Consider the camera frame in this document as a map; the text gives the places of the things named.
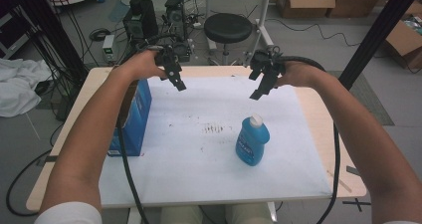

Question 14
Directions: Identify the black computer tower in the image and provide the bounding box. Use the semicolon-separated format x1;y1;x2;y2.
164;0;187;42
122;0;159;41

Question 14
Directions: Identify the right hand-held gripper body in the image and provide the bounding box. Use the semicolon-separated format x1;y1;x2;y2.
249;45;287;77

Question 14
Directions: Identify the white cloth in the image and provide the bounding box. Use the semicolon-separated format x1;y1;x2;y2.
0;58;53;118

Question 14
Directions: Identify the black metal post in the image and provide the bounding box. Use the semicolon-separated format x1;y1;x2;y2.
337;0;422;92
13;0;89;86

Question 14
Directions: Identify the white power supply unit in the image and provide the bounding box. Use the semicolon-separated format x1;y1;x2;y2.
102;34;116;64

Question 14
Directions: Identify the grey metal frame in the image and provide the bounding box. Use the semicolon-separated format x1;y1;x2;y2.
0;13;33;60

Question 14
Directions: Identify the closed brown cardboard box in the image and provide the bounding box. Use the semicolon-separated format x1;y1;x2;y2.
326;0;389;19

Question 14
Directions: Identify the black tape cross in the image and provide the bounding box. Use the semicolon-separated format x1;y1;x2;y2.
341;198;372;213

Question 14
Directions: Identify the open brown cardboard box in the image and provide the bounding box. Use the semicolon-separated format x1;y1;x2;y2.
271;0;336;19

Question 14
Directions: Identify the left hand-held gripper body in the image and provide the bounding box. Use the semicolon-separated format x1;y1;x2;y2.
152;42;193;76

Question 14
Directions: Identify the person's white left sleeve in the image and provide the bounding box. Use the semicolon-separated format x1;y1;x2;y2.
34;201;104;224

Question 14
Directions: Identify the black round stool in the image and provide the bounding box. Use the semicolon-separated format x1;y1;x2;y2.
203;12;254;67

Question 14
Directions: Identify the grey floor mat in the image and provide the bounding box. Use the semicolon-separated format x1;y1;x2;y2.
326;70;396;126

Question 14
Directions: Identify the white table mat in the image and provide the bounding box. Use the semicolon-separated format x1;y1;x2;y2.
99;75;333;209

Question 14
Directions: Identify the thin black floor cable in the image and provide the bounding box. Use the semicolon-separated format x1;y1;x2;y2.
265;17;362;48

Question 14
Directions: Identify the grey tape strip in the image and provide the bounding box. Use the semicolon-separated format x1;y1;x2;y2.
345;165;362;177
36;154;63;167

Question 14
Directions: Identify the blue cardboard box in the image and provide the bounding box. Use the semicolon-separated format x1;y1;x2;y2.
107;78;153;158

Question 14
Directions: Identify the blue bottle with white cap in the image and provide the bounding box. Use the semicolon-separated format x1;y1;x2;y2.
235;113;271;167

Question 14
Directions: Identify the right hand-held gripper black cable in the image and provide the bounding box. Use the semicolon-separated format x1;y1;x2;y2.
272;45;342;224

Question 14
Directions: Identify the person's left hand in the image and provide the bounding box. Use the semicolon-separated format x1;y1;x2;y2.
115;50;167;83

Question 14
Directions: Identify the person's right hand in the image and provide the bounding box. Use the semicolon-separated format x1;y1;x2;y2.
275;61;325;89

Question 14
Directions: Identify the coiled black cable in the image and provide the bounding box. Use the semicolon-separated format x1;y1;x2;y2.
89;27;112;42

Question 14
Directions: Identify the cardboard box with contents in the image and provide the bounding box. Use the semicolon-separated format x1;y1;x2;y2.
384;1;422;70

